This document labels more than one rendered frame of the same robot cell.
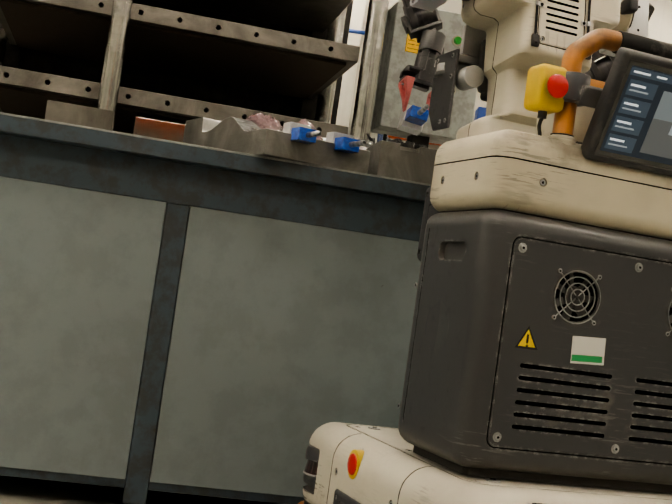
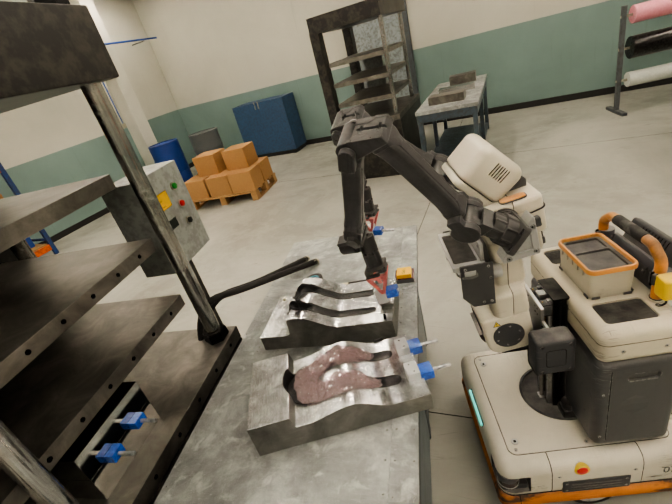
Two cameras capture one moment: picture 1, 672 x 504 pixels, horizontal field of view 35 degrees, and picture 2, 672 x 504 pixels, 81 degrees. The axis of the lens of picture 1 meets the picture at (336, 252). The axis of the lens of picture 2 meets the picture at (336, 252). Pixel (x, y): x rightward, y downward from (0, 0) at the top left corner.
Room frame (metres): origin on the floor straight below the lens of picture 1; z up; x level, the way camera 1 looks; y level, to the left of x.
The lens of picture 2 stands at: (2.00, 0.90, 1.73)
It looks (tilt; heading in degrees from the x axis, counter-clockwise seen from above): 27 degrees down; 299
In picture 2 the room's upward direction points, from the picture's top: 16 degrees counter-clockwise
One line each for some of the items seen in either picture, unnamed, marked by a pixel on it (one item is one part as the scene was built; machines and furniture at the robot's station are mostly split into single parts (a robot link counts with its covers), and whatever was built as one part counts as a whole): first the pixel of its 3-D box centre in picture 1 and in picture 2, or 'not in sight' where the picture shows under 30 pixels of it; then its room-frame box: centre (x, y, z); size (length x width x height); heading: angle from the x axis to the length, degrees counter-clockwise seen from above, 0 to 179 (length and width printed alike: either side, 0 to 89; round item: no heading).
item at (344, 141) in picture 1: (349, 144); (417, 345); (2.31, 0.00, 0.86); 0.13 x 0.05 x 0.05; 29
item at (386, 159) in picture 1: (405, 168); (330, 308); (2.68, -0.14, 0.87); 0.50 x 0.26 x 0.14; 12
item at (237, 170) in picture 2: not in sight; (227, 173); (6.23, -3.97, 0.37); 1.20 x 0.82 x 0.74; 9
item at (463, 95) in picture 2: not in sight; (457, 117); (2.79, -4.80, 0.46); 1.90 x 0.70 x 0.92; 91
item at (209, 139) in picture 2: not in sight; (211, 153); (7.64, -5.36, 0.44); 0.59 x 0.59 x 0.88
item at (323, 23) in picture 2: not in sight; (376, 89); (3.84, -4.81, 1.03); 1.54 x 0.94 x 2.06; 91
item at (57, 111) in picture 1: (80, 126); not in sight; (2.49, 0.64, 0.84); 0.20 x 0.15 x 0.07; 12
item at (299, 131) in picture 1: (305, 135); (428, 370); (2.26, 0.10, 0.86); 0.13 x 0.05 x 0.05; 29
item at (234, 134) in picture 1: (270, 146); (336, 383); (2.52, 0.19, 0.86); 0.50 x 0.26 x 0.11; 29
